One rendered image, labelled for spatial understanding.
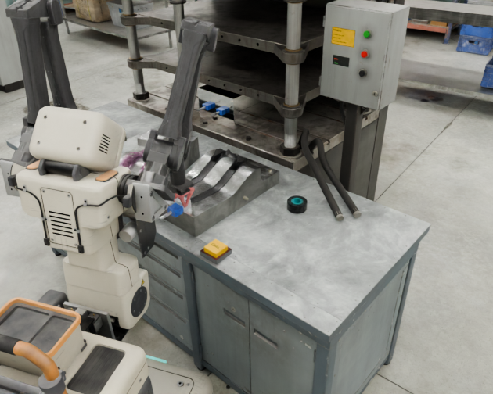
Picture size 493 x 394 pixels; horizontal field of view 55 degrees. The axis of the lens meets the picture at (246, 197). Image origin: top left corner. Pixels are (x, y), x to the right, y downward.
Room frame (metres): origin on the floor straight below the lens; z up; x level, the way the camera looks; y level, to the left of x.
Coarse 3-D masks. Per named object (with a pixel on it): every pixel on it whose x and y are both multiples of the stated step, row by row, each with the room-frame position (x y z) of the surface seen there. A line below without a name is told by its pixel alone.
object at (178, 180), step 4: (184, 168) 1.43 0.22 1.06; (172, 172) 1.41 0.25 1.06; (176, 172) 1.41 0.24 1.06; (180, 172) 1.41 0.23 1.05; (184, 172) 1.43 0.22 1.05; (172, 176) 1.41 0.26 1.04; (176, 176) 1.41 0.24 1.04; (180, 176) 1.41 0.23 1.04; (184, 176) 1.43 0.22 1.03; (172, 180) 1.41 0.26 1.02; (176, 180) 1.41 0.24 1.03; (180, 180) 1.41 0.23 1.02; (184, 180) 1.42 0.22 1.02; (188, 180) 1.44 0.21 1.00; (172, 184) 1.41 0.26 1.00; (176, 184) 1.41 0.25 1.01; (180, 184) 1.41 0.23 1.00; (184, 184) 1.41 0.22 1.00; (188, 184) 1.41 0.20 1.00; (192, 184) 1.42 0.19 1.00; (176, 188) 1.40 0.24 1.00; (180, 188) 1.39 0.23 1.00; (184, 188) 1.39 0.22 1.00
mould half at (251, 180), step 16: (208, 160) 1.73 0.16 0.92; (224, 160) 1.71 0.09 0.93; (240, 160) 1.84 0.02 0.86; (192, 176) 1.67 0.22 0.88; (208, 176) 1.65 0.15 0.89; (240, 176) 1.60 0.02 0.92; (256, 176) 1.63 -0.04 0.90; (272, 176) 1.71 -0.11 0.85; (224, 192) 1.54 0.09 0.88; (240, 192) 1.56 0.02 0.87; (256, 192) 1.63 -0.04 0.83; (192, 208) 1.43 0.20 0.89; (208, 208) 1.43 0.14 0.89; (224, 208) 1.49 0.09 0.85; (176, 224) 1.44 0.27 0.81; (192, 224) 1.38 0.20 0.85; (208, 224) 1.42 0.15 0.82
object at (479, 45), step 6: (462, 36) 6.28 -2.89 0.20; (468, 36) 6.24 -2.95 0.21; (462, 42) 6.27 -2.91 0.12; (468, 42) 6.22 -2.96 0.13; (474, 42) 6.18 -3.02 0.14; (480, 42) 6.15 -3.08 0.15; (486, 42) 6.11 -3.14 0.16; (492, 42) 6.21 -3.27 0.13; (456, 48) 6.30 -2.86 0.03; (462, 48) 6.26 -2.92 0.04; (468, 48) 6.22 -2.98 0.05; (474, 48) 6.18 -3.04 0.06; (480, 48) 6.14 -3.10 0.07; (486, 48) 6.10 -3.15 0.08; (492, 48) 6.33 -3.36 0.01; (480, 54) 6.13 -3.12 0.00; (486, 54) 6.08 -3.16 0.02
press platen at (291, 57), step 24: (216, 0) 3.16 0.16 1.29; (240, 0) 3.15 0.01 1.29; (264, 0) 3.13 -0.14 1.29; (144, 24) 2.76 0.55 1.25; (168, 24) 2.65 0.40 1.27; (216, 24) 2.52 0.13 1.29; (240, 24) 2.51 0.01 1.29; (264, 24) 2.50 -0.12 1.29; (312, 24) 2.47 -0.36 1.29; (264, 48) 2.20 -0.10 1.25; (312, 48) 2.20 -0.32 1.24
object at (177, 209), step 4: (176, 200) 1.44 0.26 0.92; (172, 204) 1.43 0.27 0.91; (176, 204) 1.43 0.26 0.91; (180, 204) 1.43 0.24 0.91; (188, 204) 1.43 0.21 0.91; (168, 208) 1.41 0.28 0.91; (172, 208) 1.41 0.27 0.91; (176, 208) 1.41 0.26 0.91; (180, 208) 1.41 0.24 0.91; (184, 208) 1.42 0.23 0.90; (188, 208) 1.43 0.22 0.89; (168, 212) 1.40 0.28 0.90; (172, 212) 1.40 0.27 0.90; (176, 212) 1.39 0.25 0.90; (180, 212) 1.41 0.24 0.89; (164, 216) 1.37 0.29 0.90; (176, 216) 1.39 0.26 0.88
